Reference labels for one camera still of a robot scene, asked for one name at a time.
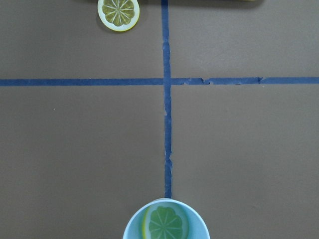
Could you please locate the light blue cup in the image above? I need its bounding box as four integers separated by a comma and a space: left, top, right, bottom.
123, 198, 210, 239

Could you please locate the yellow lemon slice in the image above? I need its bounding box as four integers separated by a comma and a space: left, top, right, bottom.
142, 202, 189, 239

